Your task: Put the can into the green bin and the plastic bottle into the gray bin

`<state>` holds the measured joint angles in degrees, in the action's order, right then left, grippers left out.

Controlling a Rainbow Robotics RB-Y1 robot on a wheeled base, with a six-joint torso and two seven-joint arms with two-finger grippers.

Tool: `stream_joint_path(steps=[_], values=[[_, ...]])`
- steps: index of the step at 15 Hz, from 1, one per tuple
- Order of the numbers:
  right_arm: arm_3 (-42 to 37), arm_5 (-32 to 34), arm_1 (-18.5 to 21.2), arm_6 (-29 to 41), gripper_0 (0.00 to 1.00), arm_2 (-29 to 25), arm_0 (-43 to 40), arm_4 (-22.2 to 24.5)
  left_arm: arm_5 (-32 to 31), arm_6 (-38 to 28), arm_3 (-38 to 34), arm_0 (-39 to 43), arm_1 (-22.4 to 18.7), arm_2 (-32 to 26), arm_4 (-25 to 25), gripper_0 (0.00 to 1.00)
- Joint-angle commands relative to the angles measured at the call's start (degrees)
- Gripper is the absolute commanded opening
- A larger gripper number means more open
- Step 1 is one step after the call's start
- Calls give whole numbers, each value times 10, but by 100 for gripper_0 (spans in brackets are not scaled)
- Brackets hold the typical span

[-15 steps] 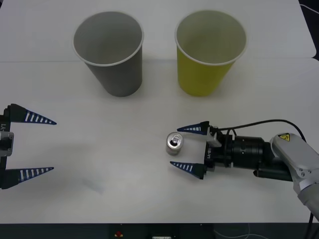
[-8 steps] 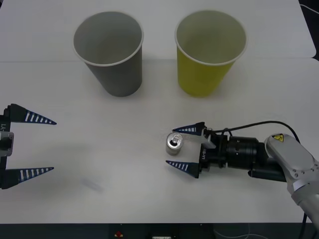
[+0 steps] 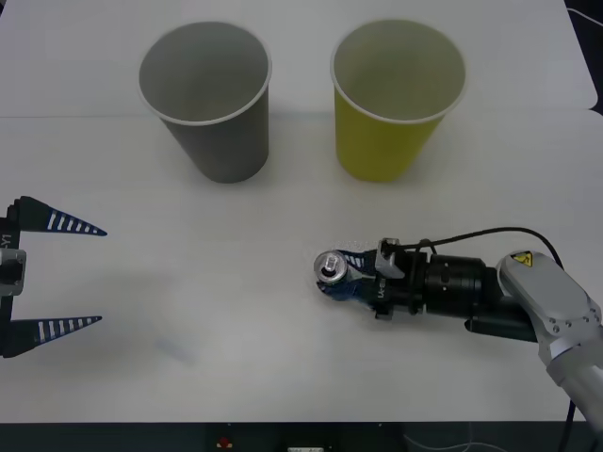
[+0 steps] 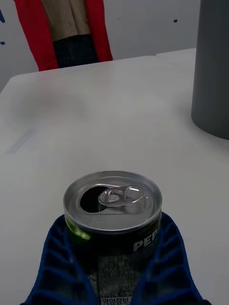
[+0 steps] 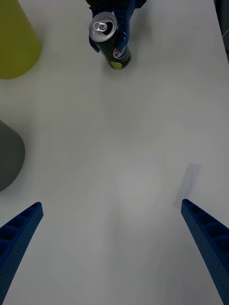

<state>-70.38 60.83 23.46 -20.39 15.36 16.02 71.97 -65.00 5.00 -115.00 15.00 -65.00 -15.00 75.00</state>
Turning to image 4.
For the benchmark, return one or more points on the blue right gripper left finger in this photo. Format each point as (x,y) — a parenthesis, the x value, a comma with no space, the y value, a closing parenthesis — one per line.
(57,274)

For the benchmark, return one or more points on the black drink can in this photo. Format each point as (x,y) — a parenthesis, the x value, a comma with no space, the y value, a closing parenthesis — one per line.
(112,250)

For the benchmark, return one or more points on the person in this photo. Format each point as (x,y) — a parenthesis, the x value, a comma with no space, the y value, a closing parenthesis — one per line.
(69,28)

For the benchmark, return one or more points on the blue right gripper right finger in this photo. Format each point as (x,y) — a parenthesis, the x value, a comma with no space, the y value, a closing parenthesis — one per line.
(169,274)

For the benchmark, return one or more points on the grey plastic waste bin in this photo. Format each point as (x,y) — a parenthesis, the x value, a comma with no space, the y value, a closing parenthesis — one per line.
(212,71)

